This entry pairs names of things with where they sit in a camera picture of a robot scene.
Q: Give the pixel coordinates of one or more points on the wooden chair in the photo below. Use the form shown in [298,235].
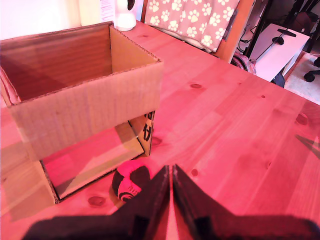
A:
[233,42]

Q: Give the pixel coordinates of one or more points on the patterned backpack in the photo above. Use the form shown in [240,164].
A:
[246,63]

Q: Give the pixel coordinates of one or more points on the paw print blanket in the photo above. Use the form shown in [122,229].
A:
[190,22]

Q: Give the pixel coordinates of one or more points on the small white round camera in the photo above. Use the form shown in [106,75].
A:
[125,21]

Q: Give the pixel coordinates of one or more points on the cream carton box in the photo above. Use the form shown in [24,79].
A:
[90,12]

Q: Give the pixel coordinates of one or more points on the red and black footbag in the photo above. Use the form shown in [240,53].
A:
[128,176]

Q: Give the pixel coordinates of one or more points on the black office chair base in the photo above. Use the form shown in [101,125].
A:
[311,75]

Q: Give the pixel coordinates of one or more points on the white cabinet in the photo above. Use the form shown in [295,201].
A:
[277,55]

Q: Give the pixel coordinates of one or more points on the black device on cabinet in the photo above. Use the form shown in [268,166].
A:
[281,38]

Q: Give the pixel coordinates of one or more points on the cardboard dice tower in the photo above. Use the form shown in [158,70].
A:
[85,107]

